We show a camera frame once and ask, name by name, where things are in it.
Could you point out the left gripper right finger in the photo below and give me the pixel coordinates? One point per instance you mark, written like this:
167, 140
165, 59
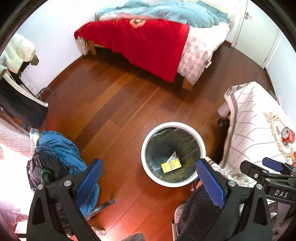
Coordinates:
243, 211

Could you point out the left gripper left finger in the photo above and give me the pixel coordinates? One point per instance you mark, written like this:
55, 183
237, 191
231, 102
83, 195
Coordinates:
44, 222

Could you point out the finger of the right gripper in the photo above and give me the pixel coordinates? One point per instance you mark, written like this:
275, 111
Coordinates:
275, 165
260, 175

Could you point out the white round trash bin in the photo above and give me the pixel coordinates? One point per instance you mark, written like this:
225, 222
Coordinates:
169, 154

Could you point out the red soda can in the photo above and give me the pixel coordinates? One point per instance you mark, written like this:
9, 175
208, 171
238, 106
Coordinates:
287, 135

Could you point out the white patterned tablecloth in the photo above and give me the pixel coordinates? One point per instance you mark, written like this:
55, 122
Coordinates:
256, 123

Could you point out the dark fuzzy seat cushion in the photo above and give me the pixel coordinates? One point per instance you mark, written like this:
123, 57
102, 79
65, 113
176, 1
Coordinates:
195, 215

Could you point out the blue jacket on chair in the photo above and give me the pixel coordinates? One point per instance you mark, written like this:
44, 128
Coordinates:
62, 149

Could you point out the yellow card in bin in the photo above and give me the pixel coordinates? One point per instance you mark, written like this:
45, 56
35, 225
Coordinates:
172, 163

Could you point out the black desk chair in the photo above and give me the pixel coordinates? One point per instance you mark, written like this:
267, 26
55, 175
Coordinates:
23, 106

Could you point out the white closet door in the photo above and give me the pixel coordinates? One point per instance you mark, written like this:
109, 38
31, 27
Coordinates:
257, 35

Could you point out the red blanket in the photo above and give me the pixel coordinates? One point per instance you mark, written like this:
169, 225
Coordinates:
156, 46

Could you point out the light blue quilt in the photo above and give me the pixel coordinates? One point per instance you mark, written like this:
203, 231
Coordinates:
195, 14

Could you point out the white coat on rack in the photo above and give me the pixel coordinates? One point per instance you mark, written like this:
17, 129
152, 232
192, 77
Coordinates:
19, 50

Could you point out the bed with wooden frame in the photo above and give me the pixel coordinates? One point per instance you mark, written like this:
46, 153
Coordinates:
198, 50

